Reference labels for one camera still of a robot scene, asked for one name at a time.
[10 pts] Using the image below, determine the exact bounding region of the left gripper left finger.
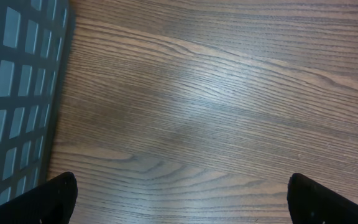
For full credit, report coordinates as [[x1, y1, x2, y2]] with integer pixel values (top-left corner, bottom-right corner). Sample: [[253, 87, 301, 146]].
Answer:
[[0, 172, 78, 224]]

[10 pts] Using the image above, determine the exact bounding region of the grey plastic shopping basket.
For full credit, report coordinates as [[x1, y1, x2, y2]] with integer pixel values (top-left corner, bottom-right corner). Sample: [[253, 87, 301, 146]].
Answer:
[[0, 0, 75, 205]]

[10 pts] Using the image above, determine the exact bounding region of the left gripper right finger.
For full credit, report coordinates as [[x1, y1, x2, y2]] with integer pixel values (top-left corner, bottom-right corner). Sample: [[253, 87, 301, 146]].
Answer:
[[287, 173, 358, 224]]

